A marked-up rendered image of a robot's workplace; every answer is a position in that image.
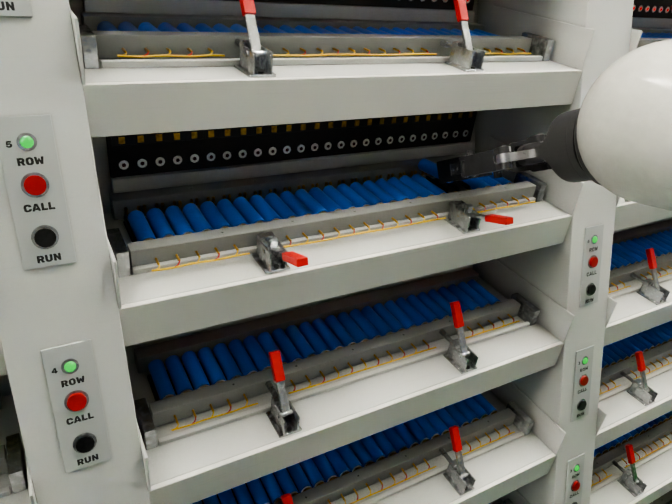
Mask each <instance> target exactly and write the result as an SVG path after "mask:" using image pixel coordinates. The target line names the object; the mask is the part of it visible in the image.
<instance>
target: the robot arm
mask: <svg viewBox="0 0 672 504"><path fill-rule="evenodd" d="M548 169H553V171H554V172H555V173H556V175H557V176H558V177H560V178H561V179H563V180H565V181H567V182H573V183H575V182H583V181H591V180H592V181H593V182H595V183H596V184H598V185H601V186H603V187H604V188H606V189H607V190H608V191H610V192H612V193H613V194H615V195H617V196H619V197H621V198H623V199H624V200H625V202H631V201H632V202H636V203H640V204H644V205H648V206H653V207H657V208H662V209H666V210H670V211H672V39H671V40H663V41H659V42H654V43H651V44H648V45H645V46H642V47H639V48H637V49H635V50H633V51H631V52H629V53H627V54H625V55H624V56H622V57H621V58H619V59H618V60H616V61H615V62H613V63H612V64H611V65H610V66H609V67H608V68H606V69H605V70H604V71H603V72H602V73H601V74H600V76H599V77H598V78H597V79H596V80H595V82H594V83H593V84H592V86H591V87H590V89H589V91H588V92H587V94H586V96H585V98H584V100H583V102H582V105H581V108H579V109H575V110H571V111H567V112H564V113H562V114H560V115H558V116H557V117H556V118H555V119H554V120H553V122H552V123H551V125H550V127H549V129H548V132H547V135H544V134H538V135H534V136H530V137H528V138H527V139H526V140H522V141H518V142H513V143H510V144H509V146H507V145H506V146H505V145H501V146H500V147H498V148H495V149H492V150H488V151H484V152H480V153H476V154H474V150H468V151H466V155H463V156H460V157H456V158H451V159H447V160H442V161H438V162H437V170H438V178H439V183H446V182H452V181H460V180H466V179H472V178H478V177H484V176H490V175H492V172H493V175H494V178H500V177H502V171H507V170H508V171H512V172H514V173H516V172H523V171H529V170H530V171H532V172H536V171H545V170H548Z"/></svg>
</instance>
